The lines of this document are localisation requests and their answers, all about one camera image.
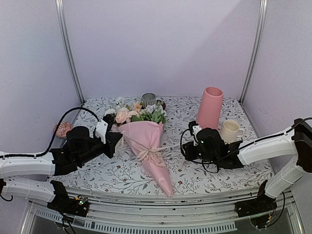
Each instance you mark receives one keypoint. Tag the pink flower bouquet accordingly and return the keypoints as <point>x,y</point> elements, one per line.
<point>143,127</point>

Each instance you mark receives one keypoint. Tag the pink patterned ball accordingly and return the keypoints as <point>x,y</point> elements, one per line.
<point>63,129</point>

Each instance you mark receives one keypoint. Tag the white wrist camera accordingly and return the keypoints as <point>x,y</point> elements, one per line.
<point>103,126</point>
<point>194,128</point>

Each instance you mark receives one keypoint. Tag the cream ceramic mug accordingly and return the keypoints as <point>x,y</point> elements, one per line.
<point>231,131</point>

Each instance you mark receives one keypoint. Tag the right aluminium frame post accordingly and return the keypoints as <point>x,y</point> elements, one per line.
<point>255,49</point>

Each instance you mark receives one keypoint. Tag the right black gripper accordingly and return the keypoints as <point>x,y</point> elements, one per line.
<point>188,147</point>

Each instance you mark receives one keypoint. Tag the left aluminium frame post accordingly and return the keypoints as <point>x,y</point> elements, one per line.
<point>68,50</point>

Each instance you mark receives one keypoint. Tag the striped grey ceramic cup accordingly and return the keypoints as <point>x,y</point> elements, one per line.
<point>148,99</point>

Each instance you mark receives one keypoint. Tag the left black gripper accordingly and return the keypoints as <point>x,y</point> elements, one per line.
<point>112,138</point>

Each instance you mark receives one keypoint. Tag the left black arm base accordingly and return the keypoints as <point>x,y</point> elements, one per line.
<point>63,204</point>

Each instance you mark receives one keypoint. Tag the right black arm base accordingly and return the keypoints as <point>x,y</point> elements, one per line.
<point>262,203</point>

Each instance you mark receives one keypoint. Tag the aluminium frame post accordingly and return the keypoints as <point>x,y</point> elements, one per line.
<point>255,49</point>
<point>68,50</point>

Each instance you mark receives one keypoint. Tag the tall pink vase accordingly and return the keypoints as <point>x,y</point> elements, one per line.
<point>210,108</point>

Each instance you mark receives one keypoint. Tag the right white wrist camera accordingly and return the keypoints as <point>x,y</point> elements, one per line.
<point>194,128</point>

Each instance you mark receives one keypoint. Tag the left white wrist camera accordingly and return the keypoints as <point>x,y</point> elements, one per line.
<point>103,126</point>

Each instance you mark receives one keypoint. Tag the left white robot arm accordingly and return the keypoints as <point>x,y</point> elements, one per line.
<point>14,169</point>

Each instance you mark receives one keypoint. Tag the cream printed ribbon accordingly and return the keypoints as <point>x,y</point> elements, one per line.
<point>149,154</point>

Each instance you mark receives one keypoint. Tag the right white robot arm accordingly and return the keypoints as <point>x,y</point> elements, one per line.
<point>295,141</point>

